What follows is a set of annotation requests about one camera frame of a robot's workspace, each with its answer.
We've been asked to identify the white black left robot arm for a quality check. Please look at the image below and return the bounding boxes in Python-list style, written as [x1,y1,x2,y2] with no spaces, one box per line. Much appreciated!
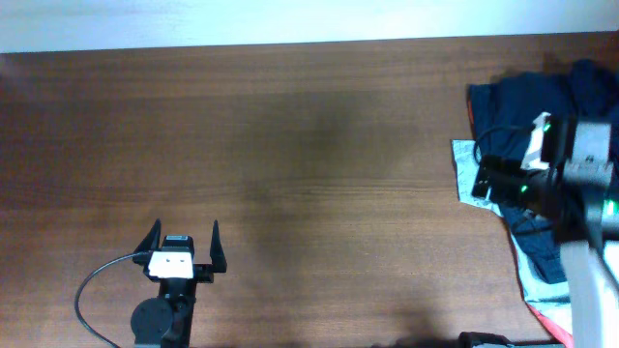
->
[131,220,227,348]

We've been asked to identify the light blue patterned cloth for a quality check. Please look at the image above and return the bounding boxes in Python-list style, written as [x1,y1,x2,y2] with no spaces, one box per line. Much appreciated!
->
[451,138,575,334]

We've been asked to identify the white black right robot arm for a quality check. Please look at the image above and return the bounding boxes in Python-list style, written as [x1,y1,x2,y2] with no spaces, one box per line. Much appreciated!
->
[472,115,618,347]

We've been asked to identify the navy blue shorts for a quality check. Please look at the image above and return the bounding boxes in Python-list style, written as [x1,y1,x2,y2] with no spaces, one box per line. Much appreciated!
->
[468,60,618,160]

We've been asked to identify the dark navy garment pile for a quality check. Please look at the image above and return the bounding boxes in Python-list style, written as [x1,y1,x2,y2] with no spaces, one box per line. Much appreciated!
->
[499,204,566,284]

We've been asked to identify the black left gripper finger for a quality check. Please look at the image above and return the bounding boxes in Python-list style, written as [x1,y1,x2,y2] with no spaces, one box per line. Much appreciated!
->
[134,219,162,253]
[209,220,227,274]

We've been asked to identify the red orange garment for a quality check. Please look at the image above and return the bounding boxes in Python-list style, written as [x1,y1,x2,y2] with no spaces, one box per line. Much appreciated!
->
[466,94,575,348]

